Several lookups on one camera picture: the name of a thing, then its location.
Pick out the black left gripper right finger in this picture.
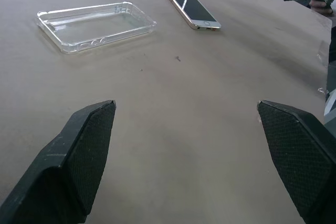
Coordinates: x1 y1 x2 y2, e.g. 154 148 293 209
256 100 336 224

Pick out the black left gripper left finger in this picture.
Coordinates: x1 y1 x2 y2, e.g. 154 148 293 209
0 100 117 224

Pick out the clear plastic phone case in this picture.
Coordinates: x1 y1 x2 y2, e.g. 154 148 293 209
35 1 158 55

